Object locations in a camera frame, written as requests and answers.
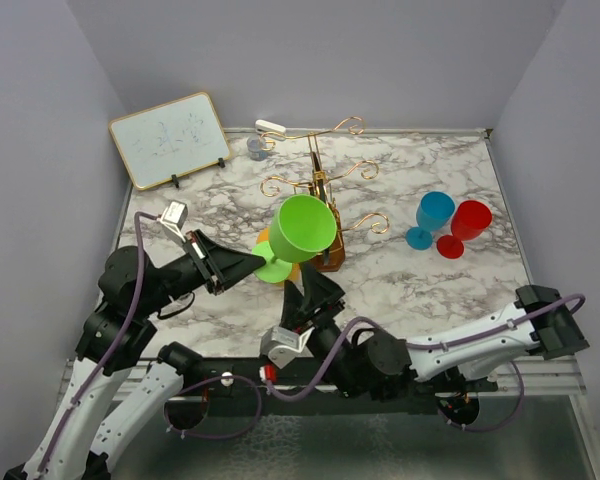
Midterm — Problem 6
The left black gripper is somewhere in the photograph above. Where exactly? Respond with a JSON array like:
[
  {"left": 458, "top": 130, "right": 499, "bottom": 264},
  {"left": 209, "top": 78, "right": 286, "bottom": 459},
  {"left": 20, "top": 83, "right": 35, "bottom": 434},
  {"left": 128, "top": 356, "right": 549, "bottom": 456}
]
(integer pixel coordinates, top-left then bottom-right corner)
[{"left": 139, "top": 227, "right": 268, "bottom": 315}]

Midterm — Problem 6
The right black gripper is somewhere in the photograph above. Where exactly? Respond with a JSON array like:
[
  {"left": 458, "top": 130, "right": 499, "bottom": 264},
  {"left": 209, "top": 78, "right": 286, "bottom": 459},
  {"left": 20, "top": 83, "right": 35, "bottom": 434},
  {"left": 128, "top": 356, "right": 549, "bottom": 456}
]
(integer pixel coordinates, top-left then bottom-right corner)
[{"left": 278, "top": 262, "right": 363, "bottom": 400}]

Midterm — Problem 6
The green wine glass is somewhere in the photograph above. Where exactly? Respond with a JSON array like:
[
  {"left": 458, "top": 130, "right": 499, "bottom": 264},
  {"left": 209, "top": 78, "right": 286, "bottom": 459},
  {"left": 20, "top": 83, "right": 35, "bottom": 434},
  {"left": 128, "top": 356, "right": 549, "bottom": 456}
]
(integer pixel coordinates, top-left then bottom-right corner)
[{"left": 252, "top": 194, "right": 337, "bottom": 284}]

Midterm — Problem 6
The blue wine glass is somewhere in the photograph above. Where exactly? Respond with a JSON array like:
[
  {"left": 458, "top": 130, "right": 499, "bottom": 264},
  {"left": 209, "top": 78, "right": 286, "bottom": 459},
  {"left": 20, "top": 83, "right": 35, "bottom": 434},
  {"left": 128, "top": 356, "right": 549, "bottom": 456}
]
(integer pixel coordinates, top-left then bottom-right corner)
[{"left": 405, "top": 191, "right": 455, "bottom": 251}]

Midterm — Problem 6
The red wine glass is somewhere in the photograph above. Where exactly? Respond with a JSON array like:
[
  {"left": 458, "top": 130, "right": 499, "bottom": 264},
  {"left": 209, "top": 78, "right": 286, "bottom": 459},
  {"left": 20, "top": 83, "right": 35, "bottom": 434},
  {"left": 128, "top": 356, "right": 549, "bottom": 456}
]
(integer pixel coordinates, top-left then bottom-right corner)
[{"left": 436, "top": 200, "right": 493, "bottom": 259}]

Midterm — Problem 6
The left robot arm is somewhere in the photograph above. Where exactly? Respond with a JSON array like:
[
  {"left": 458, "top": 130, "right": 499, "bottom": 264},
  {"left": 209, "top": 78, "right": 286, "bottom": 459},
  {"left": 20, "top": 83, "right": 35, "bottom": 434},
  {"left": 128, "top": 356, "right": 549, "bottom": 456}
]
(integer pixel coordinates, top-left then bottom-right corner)
[{"left": 5, "top": 231, "right": 265, "bottom": 479}]

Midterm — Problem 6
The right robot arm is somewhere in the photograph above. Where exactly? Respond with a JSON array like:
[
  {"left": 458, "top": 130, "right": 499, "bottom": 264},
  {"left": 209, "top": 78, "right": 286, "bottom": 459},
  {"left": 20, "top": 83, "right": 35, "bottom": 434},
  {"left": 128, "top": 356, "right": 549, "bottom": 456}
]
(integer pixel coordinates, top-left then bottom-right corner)
[{"left": 266, "top": 263, "right": 589, "bottom": 402}]

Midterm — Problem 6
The yellow wine glass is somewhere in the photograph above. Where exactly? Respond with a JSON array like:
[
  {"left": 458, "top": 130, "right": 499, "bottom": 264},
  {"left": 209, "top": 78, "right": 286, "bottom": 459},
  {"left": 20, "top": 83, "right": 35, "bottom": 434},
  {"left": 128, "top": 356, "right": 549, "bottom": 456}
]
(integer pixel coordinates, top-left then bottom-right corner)
[{"left": 256, "top": 228, "right": 300, "bottom": 282}]

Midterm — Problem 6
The small whiteboard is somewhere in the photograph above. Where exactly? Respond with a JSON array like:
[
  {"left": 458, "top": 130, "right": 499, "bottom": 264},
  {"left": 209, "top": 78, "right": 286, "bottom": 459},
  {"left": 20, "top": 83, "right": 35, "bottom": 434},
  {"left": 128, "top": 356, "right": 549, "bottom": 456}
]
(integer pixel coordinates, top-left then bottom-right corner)
[{"left": 108, "top": 92, "right": 232, "bottom": 191}]

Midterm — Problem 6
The white eraser block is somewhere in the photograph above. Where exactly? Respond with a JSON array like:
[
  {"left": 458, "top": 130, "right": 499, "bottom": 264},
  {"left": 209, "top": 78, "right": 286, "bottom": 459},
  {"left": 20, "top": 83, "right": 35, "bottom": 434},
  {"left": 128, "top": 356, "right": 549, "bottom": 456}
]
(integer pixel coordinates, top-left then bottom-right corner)
[{"left": 254, "top": 119, "right": 287, "bottom": 136}]

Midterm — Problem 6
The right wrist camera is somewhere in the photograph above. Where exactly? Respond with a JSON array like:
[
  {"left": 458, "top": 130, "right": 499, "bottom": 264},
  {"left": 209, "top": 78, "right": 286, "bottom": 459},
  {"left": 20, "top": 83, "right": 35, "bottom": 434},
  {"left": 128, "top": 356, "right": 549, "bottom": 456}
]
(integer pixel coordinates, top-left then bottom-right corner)
[{"left": 259, "top": 326, "right": 315, "bottom": 369}]

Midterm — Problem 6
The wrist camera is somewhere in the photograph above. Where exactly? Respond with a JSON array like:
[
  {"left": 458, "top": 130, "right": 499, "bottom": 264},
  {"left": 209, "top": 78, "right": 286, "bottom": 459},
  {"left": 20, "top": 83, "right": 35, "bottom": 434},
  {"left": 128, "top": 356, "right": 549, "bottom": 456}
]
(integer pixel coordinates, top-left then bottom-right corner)
[
  {"left": 259, "top": 326, "right": 315, "bottom": 369},
  {"left": 157, "top": 201, "right": 188, "bottom": 246}
]

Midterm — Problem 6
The gold wire wine glass rack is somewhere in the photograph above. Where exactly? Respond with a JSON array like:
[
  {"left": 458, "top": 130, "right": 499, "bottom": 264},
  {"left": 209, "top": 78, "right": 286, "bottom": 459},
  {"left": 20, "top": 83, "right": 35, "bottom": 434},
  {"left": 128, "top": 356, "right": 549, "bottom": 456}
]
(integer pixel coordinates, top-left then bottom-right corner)
[{"left": 253, "top": 116, "right": 391, "bottom": 274}]

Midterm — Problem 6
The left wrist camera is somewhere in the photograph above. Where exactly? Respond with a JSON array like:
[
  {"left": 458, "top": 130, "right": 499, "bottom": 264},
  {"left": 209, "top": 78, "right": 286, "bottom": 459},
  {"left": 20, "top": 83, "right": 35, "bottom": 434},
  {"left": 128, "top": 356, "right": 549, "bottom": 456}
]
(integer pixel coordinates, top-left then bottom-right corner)
[{"left": 157, "top": 201, "right": 188, "bottom": 246}]

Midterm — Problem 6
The black front mounting rail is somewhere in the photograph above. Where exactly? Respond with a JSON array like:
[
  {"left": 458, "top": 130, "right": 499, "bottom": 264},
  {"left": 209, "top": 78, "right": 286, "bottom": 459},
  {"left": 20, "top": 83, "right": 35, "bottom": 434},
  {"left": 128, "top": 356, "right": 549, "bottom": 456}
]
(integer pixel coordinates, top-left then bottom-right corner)
[{"left": 156, "top": 342, "right": 497, "bottom": 417}]

